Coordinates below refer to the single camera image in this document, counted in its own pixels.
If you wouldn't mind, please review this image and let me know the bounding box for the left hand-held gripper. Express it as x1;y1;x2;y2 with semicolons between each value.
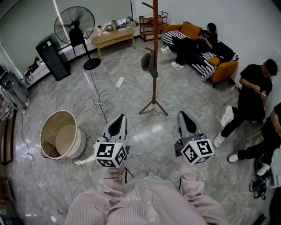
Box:
94;114;130;169

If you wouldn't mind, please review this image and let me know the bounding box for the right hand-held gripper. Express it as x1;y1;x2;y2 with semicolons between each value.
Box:
174;111;215;165

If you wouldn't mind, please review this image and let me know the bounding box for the grey cap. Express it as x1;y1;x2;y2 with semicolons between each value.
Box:
141;51;159;80

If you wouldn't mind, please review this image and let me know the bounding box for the brown wooden coat rack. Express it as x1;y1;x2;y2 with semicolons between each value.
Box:
138;0;169;116

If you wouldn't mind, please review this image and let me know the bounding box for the person's right forearm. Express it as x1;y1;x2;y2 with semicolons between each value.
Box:
179;161;206;195

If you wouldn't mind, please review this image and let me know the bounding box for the person's left forearm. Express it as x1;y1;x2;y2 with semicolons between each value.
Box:
98;165;127;195

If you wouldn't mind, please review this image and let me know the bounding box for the white power strip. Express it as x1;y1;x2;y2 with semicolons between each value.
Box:
115;76;126;88

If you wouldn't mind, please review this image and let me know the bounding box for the black white striped blanket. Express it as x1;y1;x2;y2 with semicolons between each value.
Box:
162;30;240;80

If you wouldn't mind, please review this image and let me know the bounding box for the orange sofa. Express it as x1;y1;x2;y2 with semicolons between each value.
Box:
162;22;239;89

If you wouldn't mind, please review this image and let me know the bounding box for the small orange cushion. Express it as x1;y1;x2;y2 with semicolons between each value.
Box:
207;56;221;66

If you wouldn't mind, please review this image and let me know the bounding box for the beige round bin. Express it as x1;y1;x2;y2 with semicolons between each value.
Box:
40;110;78;160

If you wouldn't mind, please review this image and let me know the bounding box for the person's pink striped shirt torso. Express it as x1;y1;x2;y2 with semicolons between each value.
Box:
65;175;229;225

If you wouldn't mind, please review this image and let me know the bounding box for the light wooden coffee table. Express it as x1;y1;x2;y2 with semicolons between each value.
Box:
91;27;137;60

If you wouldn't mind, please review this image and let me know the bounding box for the black tower appliance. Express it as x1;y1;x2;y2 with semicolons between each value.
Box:
35;36;72;82

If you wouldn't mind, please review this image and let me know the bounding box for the large orange cushion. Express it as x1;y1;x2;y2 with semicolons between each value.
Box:
180;21;203;40

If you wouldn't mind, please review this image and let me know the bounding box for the grey bag on ledge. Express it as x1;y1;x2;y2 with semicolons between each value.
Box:
105;19;119;31

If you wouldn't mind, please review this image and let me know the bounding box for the brown wooden shelf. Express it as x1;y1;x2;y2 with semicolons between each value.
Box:
139;11;169;43

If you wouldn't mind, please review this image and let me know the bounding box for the black standing fan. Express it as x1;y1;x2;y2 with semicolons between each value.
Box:
54;6;102;71

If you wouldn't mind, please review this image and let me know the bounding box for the dark wooden furniture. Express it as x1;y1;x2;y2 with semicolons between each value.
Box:
0;107;18;166

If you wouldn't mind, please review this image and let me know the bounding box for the black flat object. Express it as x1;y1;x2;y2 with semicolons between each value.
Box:
252;214;268;225

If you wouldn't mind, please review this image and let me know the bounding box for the coiled white cable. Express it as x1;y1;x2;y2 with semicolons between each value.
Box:
74;86;119;117

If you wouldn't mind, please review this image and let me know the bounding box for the black strap of left gripper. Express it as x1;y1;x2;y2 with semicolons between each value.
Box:
124;167;135;185

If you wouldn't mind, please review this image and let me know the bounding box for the black fan cable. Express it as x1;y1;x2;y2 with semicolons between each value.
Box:
89;69;108;124

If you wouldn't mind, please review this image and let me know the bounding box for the thin white cable with plug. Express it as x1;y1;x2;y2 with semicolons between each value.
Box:
12;102;46;189

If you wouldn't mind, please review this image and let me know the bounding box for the black equipment with cables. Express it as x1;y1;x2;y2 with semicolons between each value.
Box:
249;175;271;201

